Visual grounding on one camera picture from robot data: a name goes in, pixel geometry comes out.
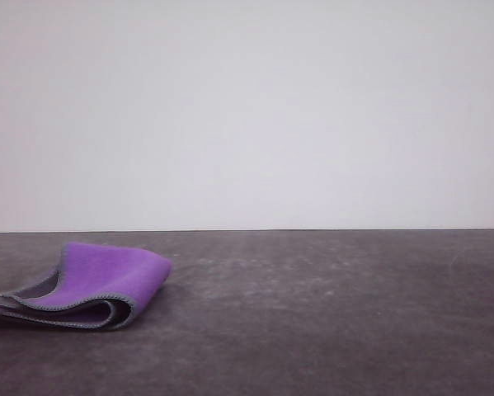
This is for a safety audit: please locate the purple towel with grey hem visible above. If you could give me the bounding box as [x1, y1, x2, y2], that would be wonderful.
[0, 241, 173, 332]

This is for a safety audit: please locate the grey table cloth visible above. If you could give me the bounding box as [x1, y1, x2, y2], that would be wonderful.
[0, 229, 494, 396]

